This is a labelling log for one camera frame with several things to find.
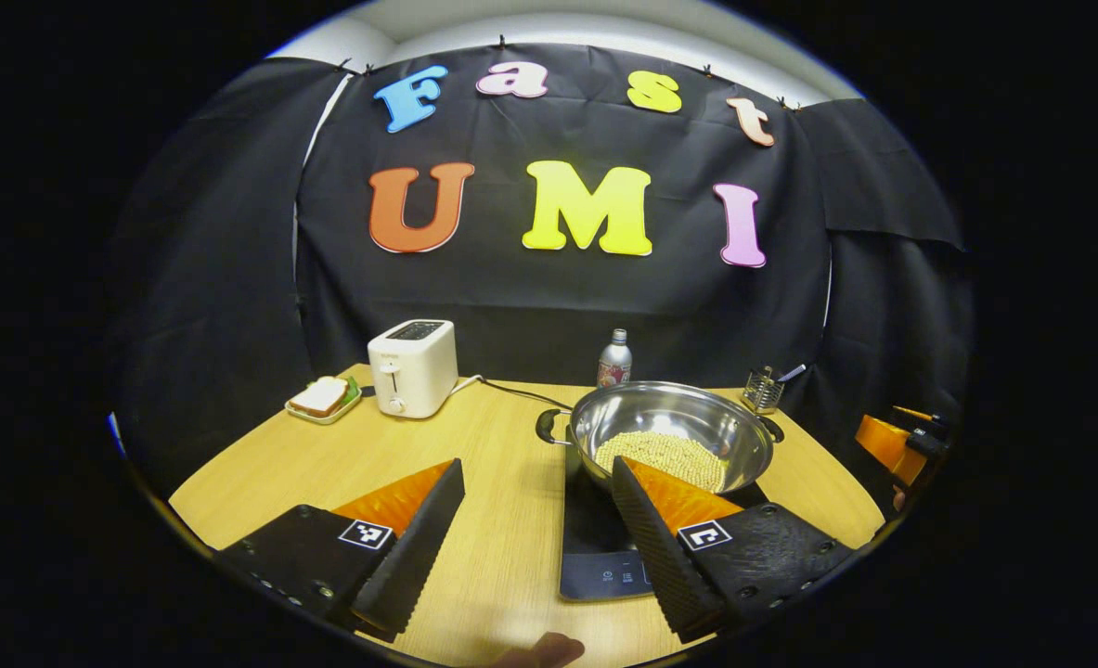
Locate black backdrop cloth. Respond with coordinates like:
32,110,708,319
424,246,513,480
108,42,972,493

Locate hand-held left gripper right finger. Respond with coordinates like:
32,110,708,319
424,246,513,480
611,456,854,644

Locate printed metal bottle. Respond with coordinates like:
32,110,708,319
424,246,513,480
597,328,633,389

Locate metal mesh holder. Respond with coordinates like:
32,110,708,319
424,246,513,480
742,366,786,415

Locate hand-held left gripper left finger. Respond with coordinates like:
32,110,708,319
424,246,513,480
217,457,466,643

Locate stainless steel pot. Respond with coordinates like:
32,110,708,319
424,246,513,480
536,380,785,495

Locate white toaster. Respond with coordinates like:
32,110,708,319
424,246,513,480
368,319,459,419

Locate toy sandwich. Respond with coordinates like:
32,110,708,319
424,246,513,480
289,376,360,418

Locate pile of soybeans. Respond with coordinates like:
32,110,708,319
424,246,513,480
595,430,728,494

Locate pale green rectangular plate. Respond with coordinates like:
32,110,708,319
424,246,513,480
285,376,364,426

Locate black induction cooktop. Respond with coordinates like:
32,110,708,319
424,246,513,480
560,445,772,602

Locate black power cable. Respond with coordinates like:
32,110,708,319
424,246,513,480
451,375,575,412

